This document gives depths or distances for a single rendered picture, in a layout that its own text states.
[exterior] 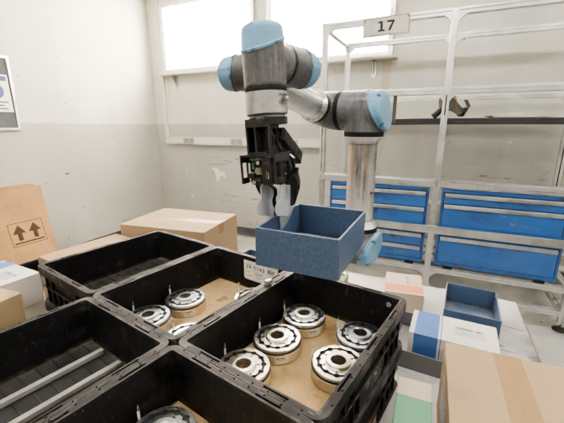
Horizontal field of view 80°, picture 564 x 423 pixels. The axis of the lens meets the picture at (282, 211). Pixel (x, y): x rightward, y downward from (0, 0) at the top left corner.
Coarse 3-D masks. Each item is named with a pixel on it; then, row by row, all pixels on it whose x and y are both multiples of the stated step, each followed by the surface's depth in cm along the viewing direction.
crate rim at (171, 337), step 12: (204, 252) 103; (228, 252) 104; (240, 252) 103; (168, 264) 94; (144, 276) 87; (276, 276) 87; (108, 288) 80; (108, 300) 74; (240, 300) 74; (120, 312) 70; (132, 312) 70; (216, 312) 70; (144, 324) 66; (168, 336) 62; (180, 336) 62
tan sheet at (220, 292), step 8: (216, 280) 107; (224, 280) 107; (200, 288) 102; (208, 288) 102; (216, 288) 102; (224, 288) 102; (232, 288) 102; (240, 288) 102; (208, 296) 97; (216, 296) 97; (224, 296) 97; (232, 296) 97; (208, 304) 93; (216, 304) 93; (224, 304) 93; (208, 312) 88; (176, 320) 85; (184, 320) 85; (192, 320) 85; (200, 320) 85
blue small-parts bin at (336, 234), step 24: (312, 216) 75; (336, 216) 72; (360, 216) 66; (264, 240) 58; (288, 240) 56; (312, 240) 54; (336, 240) 52; (360, 240) 68; (264, 264) 59; (288, 264) 57; (312, 264) 55; (336, 264) 53
